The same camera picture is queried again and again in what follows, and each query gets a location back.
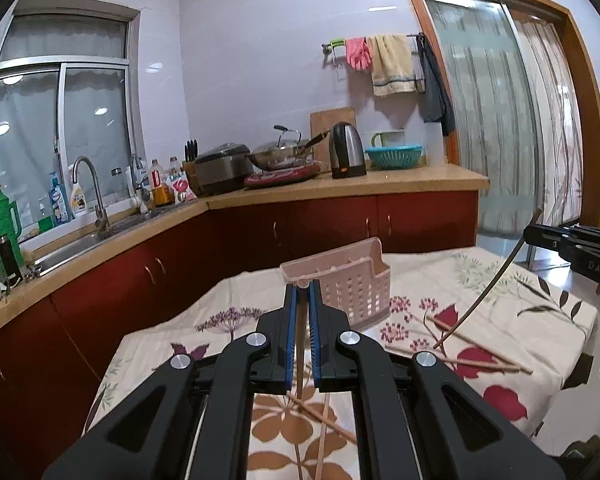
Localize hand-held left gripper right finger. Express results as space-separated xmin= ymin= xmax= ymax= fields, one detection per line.
xmin=307 ymin=280 xmax=566 ymax=480

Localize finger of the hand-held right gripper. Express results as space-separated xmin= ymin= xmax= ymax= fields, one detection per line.
xmin=524 ymin=224 xmax=572 ymax=239
xmin=525 ymin=234 xmax=575 ymax=253

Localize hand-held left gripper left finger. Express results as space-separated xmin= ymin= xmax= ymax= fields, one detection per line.
xmin=42 ymin=282 xmax=301 ymax=480

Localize pink plastic utensil basket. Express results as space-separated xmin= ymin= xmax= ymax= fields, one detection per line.
xmin=279 ymin=236 xmax=392 ymax=331

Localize floral tablecloth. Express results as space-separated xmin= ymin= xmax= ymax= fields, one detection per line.
xmin=82 ymin=247 xmax=600 ymax=480

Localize patterned curtain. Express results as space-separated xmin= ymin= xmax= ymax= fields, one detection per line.
xmin=510 ymin=19 xmax=583 ymax=227

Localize wood framed glass door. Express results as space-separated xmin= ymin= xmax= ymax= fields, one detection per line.
xmin=399 ymin=0 xmax=600 ymax=235

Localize white plastic container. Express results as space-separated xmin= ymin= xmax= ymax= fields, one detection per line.
xmin=424 ymin=122 xmax=446 ymax=167

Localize red induction cooker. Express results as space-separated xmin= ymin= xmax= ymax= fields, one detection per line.
xmin=244 ymin=164 xmax=322 ymax=190

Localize teal plastic colander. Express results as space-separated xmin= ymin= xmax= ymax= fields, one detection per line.
xmin=365 ymin=144 xmax=425 ymax=170

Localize grey rice cooker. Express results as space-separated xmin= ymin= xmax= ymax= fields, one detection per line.
xmin=195 ymin=143 xmax=254 ymax=197

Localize steel wok with lid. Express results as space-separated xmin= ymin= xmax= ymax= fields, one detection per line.
xmin=247 ymin=125 xmax=331 ymax=172

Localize dark grey cloth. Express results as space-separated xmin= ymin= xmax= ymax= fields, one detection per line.
xmin=417 ymin=35 xmax=457 ymax=137

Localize pink and white seasoning bag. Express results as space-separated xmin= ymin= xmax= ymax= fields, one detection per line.
xmin=166 ymin=172 xmax=197 ymax=204

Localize steel electric kettle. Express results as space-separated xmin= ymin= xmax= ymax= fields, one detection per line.
xmin=328 ymin=122 xmax=368 ymax=180

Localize green plastic cup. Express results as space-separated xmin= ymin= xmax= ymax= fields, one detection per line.
xmin=371 ymin=131 xmax=406 ymax=149

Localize knife block with knives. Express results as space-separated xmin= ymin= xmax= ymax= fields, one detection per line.
xmin=182 ymin=139 xmax=202 ymax=192

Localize cooking oil bottle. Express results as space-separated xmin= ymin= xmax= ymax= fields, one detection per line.
xmin=150 ymin=160 xmax=174 ymax=207

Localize wooden cutting board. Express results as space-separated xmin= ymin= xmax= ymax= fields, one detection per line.
xmin=310 ymin=106 xmax=357 ymax=163

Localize chrome kitchen faucet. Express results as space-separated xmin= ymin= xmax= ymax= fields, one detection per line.
xmin=71 ymin=156 xmax=112 ymax=233

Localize yellow towel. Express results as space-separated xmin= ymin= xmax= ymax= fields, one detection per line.
xmin=370 ymin=34 xmax=426 ymax=97

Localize stainless steel sink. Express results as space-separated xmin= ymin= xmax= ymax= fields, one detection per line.
xmin=30 ymin=210 xmax=181 ymax=277

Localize white detergent bottle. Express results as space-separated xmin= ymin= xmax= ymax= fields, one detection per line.
xmin=70 ymin=180 xmax=89 ymax=218

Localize pink rubber gloves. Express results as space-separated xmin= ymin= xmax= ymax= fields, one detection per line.
xmin=345 ymin=36 xmax=374 ymax=71

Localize blue dish soap bottle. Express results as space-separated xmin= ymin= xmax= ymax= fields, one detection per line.
xmin=49 ymin=172 xmax=72 ymax=225

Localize small green bottle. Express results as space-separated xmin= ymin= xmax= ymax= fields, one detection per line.
xmin=36 ymin=200 xmax=56 ymax=232

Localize metal towel rack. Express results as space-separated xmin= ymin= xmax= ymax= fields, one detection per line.
xmin=321 ymin=33 xmax=426 ymax=69

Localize dark thermos flask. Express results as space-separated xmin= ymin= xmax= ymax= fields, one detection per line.
xmin=0 ymin=234 xmax=26 ymax=282

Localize aluminium sliding window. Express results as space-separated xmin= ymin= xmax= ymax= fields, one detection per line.
xmin=0 ymin=2 xmax=142 ymax=233

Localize green wicker thermos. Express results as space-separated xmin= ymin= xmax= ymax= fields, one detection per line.
xmin=0 ymin=185 xmax=23 ymax=241

